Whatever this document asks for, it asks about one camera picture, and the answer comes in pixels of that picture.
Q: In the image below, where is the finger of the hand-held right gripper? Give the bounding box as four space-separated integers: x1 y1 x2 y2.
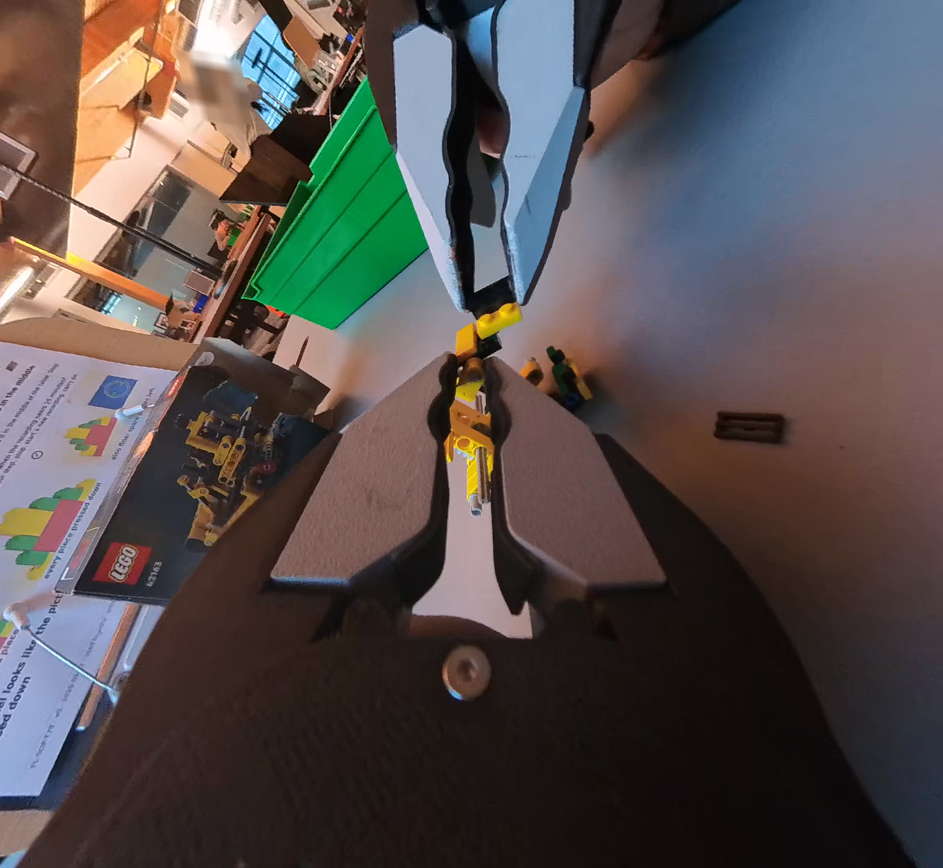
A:
492 0 592 307
392 24 477 314

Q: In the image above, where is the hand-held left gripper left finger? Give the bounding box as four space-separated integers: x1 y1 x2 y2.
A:
270 354 455 609

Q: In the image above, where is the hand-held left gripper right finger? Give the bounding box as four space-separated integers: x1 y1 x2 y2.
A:
485 358 669 614

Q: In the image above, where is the yellow lego vehicle model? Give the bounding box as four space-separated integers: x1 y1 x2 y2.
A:
444 356 592 519

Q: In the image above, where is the black lego grille tile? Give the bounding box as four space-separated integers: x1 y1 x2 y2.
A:
715 411 785 445

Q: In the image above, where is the yellow black lego brick assembly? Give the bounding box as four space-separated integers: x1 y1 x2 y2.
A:
455 303 524 361

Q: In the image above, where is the dark lego set box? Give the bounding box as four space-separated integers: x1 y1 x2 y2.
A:
55 337 347 604

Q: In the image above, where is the person's right hand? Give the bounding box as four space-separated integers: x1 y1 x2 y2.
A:
475 100 512 158

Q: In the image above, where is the green plastic bin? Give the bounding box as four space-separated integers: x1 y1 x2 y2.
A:
295 76 402 221
243 146 432 330

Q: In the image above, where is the dark brown chair back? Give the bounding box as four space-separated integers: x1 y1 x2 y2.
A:
220 112 333 206

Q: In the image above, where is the long wooden desk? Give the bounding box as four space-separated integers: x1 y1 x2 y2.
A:
199 212 274 338

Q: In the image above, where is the printed instruction sheet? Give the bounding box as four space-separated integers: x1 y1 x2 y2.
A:
0 341 185 799

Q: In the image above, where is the white tipped wire holder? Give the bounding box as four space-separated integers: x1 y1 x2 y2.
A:
3 606 122 700

